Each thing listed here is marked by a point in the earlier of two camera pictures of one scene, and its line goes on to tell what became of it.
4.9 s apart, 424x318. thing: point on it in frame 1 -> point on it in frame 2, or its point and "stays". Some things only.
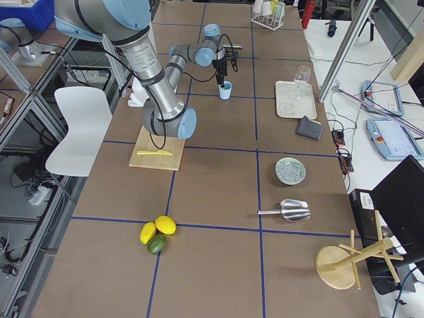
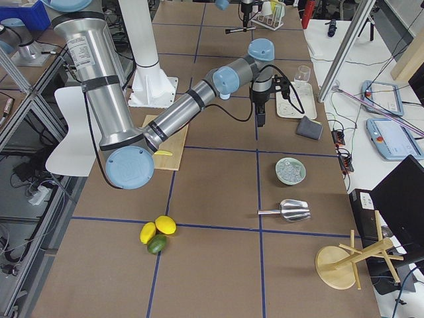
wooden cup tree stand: x=337 y=265 stays
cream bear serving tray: x=295 y=100 stays
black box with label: x=364 y=206 stays
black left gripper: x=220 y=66 -> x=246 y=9
